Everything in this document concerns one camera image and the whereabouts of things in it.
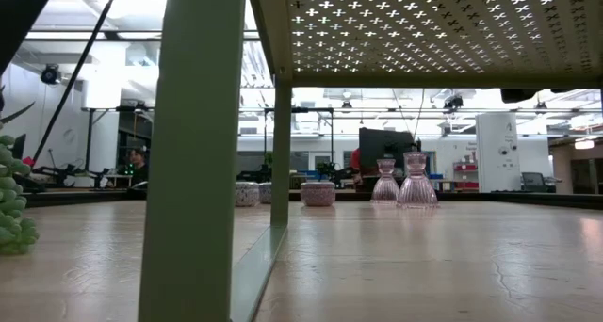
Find pink ribbed glass candle holder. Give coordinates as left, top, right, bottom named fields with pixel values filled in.
left=396, top=151, right=440, bottom=209
left=370, top=158, right=400, bottom=204

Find pink ceramic pot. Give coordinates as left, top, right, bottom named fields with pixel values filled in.
left=300, top=181, right=336, bottom=208

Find white tall cabinet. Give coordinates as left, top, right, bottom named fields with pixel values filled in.
left=475, top=112, right=522, bottom=194

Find grey office chair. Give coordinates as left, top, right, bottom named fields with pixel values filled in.
left=521, top=171, right=548, bottom=193

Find red storage bins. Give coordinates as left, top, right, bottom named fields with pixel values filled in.
left=454, top=161, right=480, bottom=191

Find black computer monitor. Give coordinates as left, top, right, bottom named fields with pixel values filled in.
left=358, top=127, right=416, bottom=172

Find person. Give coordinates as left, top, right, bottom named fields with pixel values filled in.
left=129, top=147, right=151, bottom=186
left=350, top=147, right=365, bottom=186

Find green perforated metal shelf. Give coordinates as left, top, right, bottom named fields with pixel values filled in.
left=137, top=0, right=603, bottom=322

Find green grape bunch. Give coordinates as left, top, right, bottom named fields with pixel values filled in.
left=0, top=100, right=41, bottom=257

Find black aluminium table frame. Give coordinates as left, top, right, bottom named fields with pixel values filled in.
left=23, top=188, right=603, bottom=211

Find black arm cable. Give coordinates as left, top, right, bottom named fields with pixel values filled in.
left=31, top=0, right=124, bottom=164

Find black ceiling camera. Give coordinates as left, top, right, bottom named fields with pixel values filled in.
left=40, top=63, right=62, bottom=86

